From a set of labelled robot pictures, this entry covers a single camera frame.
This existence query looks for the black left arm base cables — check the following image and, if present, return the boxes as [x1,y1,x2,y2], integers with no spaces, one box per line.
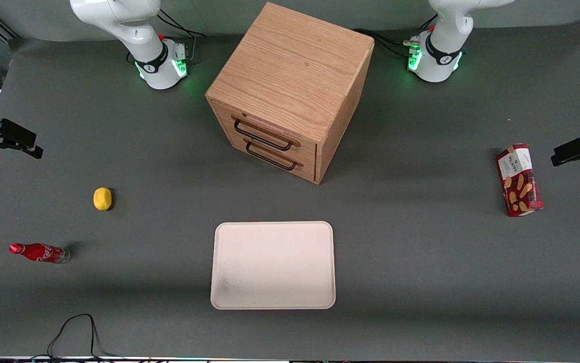
[352,14,438,59]

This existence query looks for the yellow lemon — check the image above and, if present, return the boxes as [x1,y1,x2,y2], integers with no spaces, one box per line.
[93,187,113,212]

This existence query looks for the red coke bottle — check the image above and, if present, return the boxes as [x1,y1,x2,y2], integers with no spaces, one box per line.
[9,243,71,264]

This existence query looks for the beige plastic tray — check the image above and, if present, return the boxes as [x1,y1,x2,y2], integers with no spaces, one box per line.
[210,221,336,310]

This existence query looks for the wooden drawer cabinet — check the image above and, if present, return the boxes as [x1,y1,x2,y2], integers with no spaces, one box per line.
[205,2,375,185]

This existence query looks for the black right arm base cables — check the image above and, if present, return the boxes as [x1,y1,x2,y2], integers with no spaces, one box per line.
[156,8,208,64]

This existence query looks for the thin black table cable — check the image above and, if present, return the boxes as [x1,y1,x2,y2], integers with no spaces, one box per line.
[30,313,119,361]

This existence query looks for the black arm base cables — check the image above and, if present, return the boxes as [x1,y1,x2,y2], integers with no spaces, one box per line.
[352,14,438,59]
[156,8,208,64]

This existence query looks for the black wire drawer handle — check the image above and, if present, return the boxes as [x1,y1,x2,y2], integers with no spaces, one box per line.
[243,137,304,171]
[231,115,301,152]

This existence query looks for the red cookie box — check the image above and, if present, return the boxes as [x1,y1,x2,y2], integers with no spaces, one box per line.
[495,143,544,218]

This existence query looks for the wooden drawer front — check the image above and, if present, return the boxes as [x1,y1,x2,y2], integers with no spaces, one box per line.
[217,103,318,165]
[230,133,317,183]

